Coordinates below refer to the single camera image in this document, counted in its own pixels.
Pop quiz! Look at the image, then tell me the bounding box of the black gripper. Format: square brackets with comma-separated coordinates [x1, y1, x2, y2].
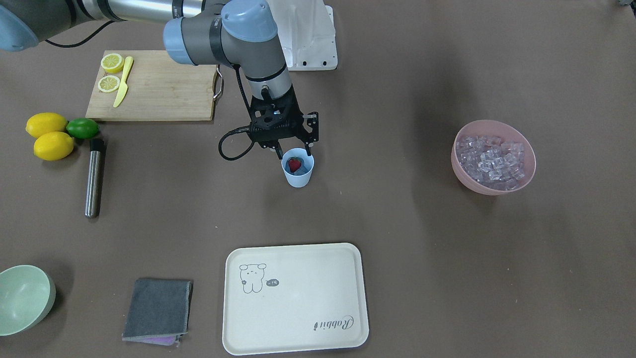
[247, 89, 319, 160]

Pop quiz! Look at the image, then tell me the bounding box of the red strawberry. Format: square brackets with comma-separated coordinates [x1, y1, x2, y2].
[287, 157, 304, 174]

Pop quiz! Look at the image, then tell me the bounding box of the steel muddler with black tip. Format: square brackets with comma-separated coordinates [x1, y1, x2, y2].
[84, 138, 106, 218]

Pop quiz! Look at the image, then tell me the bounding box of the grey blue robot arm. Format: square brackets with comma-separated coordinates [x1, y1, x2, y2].
[1, 0, 319, 159]

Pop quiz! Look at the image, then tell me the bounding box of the light blue plastic cup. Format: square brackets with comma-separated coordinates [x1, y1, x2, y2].
[280, 148, 315, 188]

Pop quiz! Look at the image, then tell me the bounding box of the pile of clear ice cubes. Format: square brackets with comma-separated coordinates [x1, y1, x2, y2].
[454, 135, 527, 191]

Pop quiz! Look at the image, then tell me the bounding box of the bamboo cutting board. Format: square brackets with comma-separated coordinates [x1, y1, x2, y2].
[85, 50, 223, 122]

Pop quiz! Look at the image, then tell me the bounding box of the cream rabbit tray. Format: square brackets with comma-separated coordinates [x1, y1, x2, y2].
[222, 243, 370, 356]

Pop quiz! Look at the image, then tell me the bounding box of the yellow plastic knife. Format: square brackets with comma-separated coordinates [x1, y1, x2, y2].
[113, 56, 134, 108]

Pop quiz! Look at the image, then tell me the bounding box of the lower lemon half slice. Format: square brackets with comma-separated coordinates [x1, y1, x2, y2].
[97, 75, 121, 93]

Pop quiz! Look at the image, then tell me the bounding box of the lemon half slice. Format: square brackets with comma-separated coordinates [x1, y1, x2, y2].
[97, 75, 121, 93]
[100, 53, 125, 74]

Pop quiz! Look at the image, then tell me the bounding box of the pink bowl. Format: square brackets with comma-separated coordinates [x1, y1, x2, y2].
[451, 120, 536, 195]

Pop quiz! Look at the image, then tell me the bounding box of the upper lemon half slice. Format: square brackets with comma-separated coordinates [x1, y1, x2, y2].
[100, 53, 125, 74]

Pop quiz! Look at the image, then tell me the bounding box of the grey folded cloth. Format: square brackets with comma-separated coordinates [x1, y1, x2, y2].
[121, 278, 193, 346]

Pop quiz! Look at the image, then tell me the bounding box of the green lime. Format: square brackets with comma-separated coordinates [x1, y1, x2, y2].
[66, 118, 100, 140]

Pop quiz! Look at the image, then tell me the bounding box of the lower whole yellow lemon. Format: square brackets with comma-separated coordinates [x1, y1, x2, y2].
[33, 131, 75, 161]

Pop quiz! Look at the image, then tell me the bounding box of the whole yellow lemon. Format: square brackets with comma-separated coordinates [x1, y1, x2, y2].
[33, 131, 75, 161]
[25, 112, 68, 139]

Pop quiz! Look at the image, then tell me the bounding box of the upper whole yellow lemon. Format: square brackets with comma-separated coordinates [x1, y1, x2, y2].
[25, 112, 68, 139]

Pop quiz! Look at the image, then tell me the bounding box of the light green bowl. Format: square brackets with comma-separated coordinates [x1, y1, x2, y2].
[0, 265, 56, 336]

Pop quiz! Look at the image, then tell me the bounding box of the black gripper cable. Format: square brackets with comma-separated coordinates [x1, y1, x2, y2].
[45, 20, 269, 162]

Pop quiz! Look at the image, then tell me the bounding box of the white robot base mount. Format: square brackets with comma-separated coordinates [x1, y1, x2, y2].
[268, 0, 338, 71]

